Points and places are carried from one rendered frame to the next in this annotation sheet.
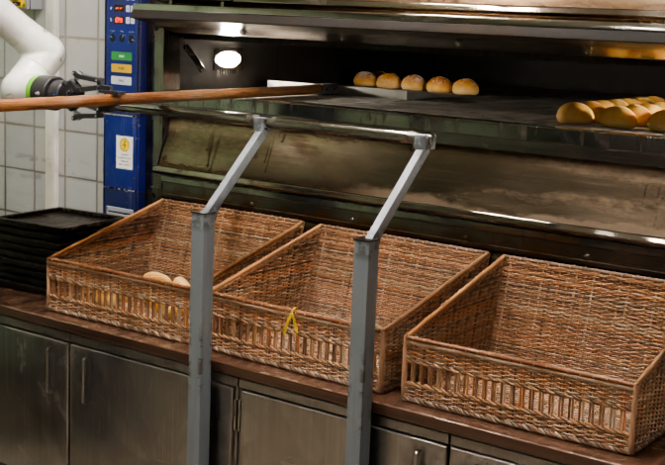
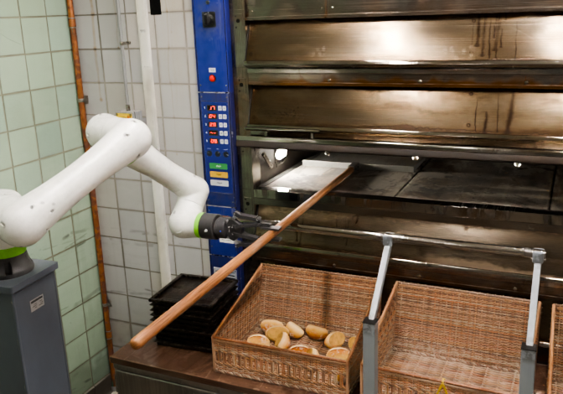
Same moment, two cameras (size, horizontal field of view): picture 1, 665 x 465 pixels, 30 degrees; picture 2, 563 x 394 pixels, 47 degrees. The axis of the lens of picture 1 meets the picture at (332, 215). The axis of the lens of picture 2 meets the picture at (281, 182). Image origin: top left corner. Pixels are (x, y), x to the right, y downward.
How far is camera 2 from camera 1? 1.56 m
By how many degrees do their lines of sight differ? 12
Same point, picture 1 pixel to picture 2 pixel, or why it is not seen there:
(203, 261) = (374, 356)
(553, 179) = not seen: outside the picture
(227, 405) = not seen: outside the picture
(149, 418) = not seen: outside the picture
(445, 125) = (498, 215)
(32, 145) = (143, 225)
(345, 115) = (412, 207)
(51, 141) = (161, 223)
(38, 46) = (193, 189)
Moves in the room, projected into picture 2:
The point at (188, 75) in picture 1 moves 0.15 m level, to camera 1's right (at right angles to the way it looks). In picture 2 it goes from (264, 172) to (296, 169)
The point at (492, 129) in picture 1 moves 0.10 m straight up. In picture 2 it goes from (537, 218) to (539, 191)
